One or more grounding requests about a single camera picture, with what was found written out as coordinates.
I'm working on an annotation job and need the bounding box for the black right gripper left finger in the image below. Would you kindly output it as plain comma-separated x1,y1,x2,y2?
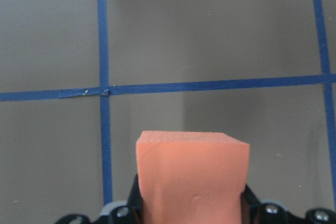
127,174,143,223

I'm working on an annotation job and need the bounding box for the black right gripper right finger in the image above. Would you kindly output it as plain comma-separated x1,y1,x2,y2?
240,184,260,224

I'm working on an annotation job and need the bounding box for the orange foam block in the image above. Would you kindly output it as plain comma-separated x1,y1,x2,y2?
136,131,250,223

